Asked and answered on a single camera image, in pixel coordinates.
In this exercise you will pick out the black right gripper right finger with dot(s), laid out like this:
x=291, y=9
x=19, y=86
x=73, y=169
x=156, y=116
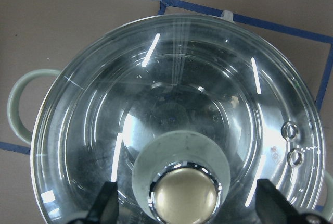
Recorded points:
x=272, y=207

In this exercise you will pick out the pale green cooking pot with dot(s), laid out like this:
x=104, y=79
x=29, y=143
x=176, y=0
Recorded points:
x=15, y=104

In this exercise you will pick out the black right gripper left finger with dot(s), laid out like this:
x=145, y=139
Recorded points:
x=105, y=209

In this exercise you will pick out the glass pot lid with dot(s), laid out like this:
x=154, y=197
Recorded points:
x=182, y=104

